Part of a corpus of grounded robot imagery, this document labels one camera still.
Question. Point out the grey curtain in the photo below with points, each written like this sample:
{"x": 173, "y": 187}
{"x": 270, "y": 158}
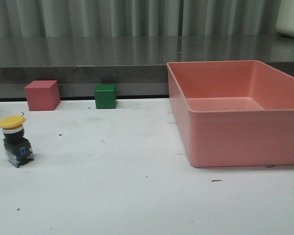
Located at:
{"x": 135, "y": 18}

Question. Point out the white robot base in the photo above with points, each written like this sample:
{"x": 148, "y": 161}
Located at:
{"x": 285, "y": 18}

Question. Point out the pink cube block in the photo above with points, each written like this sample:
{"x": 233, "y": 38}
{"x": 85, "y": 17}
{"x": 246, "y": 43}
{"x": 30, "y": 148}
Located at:
{"x": 42, "y": 95}

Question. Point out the yellow push button switch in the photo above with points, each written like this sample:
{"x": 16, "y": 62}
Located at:
{"x": 17, "y": 148}

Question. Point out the pink plastic bin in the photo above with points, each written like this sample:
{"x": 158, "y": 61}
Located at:
{"x": 233, "y": 113}

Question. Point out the green cube block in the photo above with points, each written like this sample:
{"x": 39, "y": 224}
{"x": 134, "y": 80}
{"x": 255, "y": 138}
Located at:
{"x": 106, "y": 96}

